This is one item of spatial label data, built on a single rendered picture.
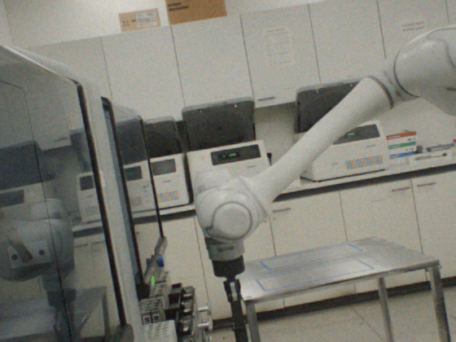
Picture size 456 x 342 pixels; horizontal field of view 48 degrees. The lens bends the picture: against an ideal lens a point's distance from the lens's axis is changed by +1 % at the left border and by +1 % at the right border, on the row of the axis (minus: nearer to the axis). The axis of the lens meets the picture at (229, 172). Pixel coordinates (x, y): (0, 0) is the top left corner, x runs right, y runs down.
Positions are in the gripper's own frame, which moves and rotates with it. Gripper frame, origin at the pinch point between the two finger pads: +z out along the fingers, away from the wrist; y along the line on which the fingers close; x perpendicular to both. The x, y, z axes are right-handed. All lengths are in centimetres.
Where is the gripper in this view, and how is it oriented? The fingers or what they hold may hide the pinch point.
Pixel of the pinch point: (242, 340)
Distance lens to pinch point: 126.5
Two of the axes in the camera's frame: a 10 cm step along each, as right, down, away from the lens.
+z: 1.7, 9.8, 0.6
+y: 0.6, 0.5, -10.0
